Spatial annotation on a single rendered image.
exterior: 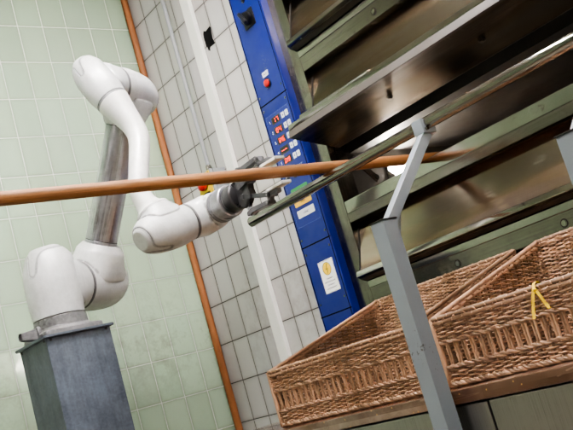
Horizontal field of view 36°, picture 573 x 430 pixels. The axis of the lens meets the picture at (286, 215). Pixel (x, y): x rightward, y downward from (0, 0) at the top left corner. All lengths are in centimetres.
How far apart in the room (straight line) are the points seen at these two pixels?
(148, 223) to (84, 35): 151
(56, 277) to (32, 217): 65
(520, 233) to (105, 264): 125
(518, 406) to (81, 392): 129
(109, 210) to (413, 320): 128
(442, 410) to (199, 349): 173
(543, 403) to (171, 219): 108
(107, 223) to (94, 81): 45
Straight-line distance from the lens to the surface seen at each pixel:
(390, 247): 182
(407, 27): 259
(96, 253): 278
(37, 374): 265
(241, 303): 328
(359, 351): 210
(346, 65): 277
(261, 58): 302
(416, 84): 251
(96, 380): 259
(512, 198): 234
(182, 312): 340
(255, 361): 327
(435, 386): 181
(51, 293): 263
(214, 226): 239
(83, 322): 263
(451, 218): 248
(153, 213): 232
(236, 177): 210
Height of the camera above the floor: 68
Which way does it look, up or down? 11 degrees up
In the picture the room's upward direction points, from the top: 16 degrees counter-clockwise
